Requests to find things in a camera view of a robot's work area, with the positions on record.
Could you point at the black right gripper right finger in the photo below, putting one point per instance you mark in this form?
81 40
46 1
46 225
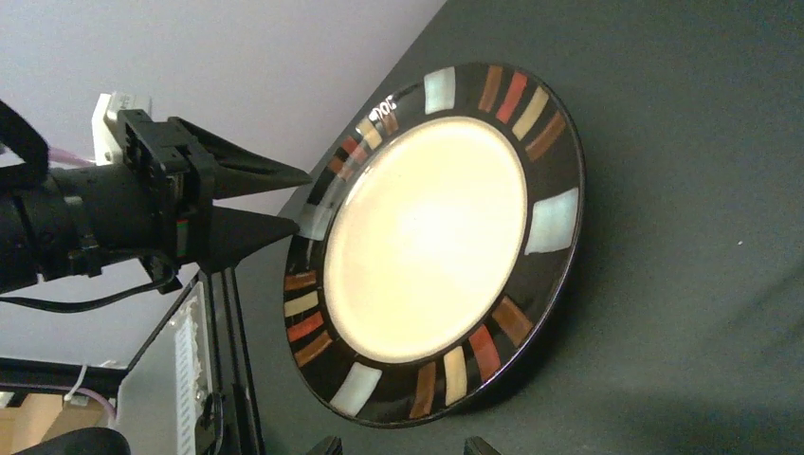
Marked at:
476 445

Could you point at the black striped rim dinner plate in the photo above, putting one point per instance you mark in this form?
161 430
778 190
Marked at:
433 245

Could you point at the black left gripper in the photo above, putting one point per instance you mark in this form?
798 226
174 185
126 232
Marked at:
156 205

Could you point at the white led light strip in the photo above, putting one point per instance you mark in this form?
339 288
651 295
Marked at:
185 400

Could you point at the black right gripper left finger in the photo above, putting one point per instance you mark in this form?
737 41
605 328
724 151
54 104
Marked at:
329 445

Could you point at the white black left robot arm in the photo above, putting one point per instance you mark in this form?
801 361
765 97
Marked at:
34 220

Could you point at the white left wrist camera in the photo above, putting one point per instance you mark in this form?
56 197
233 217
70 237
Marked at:
105 120

